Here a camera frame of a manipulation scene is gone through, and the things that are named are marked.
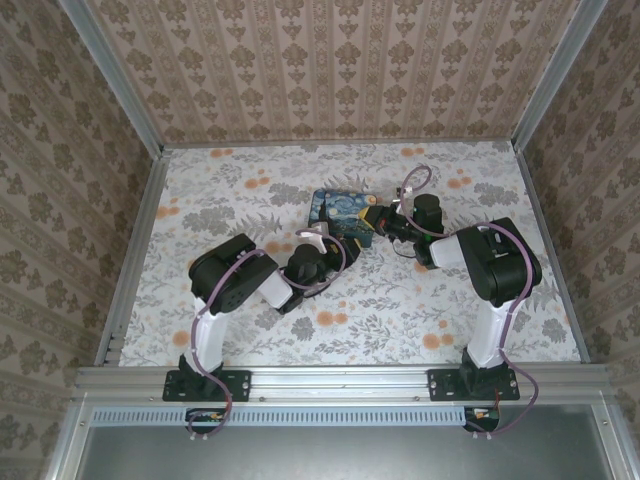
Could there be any starry night print tin box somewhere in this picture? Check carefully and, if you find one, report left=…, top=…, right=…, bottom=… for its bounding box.
left=306, top=188, right=380, bottom=250

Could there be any black connector board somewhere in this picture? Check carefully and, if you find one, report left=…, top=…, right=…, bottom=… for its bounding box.
left=461, top=406, right=502, bottom=433
left=185, top=407, right=227, bottom=435

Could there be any grey sheet metal panel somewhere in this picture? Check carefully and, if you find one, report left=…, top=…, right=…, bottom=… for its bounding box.
left=74, top=405, right=621, bottom=480

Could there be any right thin black wire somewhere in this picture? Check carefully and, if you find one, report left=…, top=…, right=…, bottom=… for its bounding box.
left=388, top=234, right=419, bottom=259

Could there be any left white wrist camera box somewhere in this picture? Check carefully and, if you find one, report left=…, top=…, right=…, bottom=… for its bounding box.
left=295, top=222, right=332, bottom=252

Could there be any long aluminium base rail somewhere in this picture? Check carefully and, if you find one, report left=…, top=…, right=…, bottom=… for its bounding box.
left=74, top=363, right=614, bottom=402

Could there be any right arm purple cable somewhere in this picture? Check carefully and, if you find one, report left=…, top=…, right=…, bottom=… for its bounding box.
left=402, top=165, right=540, bottom=440

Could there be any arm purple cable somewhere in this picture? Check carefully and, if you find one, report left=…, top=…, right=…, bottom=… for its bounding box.
left=402, top=165, right=540, bottom=440
left=187, top=228, right=348, bottom=442

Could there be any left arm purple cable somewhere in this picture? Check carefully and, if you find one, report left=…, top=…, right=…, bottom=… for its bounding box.
left=187, top=228, right=348, bottom=442

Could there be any aluminium side rail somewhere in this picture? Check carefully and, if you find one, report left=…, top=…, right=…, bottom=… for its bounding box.
left=514, top=142, right=595, bottom=364
left=93, top=148, right=172, bottom=367

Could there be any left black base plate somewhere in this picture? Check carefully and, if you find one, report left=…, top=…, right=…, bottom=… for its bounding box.
left=162, top=368, right=252, bottom=403

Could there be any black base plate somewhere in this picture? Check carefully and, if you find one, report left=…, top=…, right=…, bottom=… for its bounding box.
left=162, top=368, right=252, bottom=403
left=427, top=368, right=521, bottom=403

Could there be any slotted grey cable duct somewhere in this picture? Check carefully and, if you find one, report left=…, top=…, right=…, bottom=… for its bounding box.
left=92, top=405, right=504, bottom=425

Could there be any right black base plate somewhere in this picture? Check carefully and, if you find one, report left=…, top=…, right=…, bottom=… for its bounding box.
left=427, top=368, right=521, bottom=403

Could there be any aluminium corner post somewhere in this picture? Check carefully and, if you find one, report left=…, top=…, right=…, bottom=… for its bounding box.
left=509, top=0, right=609, bottom=152
left=56, top=0, right=167, bottom=157

